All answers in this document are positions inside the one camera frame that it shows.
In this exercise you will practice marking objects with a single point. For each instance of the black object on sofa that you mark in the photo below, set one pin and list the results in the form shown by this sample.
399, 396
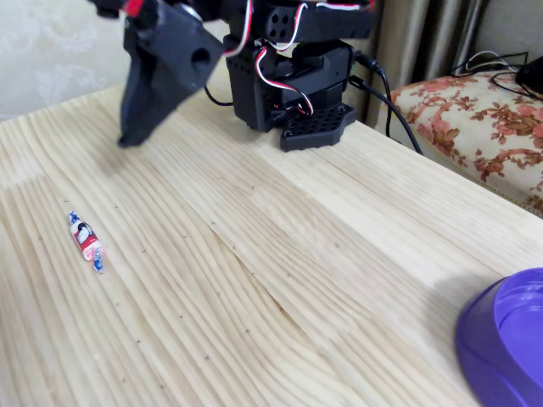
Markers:
532, 76

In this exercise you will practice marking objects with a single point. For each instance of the candy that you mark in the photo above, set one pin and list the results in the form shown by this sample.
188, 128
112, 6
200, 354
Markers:
85, 237

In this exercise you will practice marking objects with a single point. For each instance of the olive curtain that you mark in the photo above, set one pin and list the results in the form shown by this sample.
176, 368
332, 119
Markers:
424, 42

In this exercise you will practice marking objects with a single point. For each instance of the purple plastic bowl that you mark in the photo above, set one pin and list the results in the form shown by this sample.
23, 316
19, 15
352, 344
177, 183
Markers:
479, 352

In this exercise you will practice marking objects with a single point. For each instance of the floral upholstered sofa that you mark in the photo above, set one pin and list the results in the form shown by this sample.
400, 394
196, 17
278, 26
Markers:
466, 123

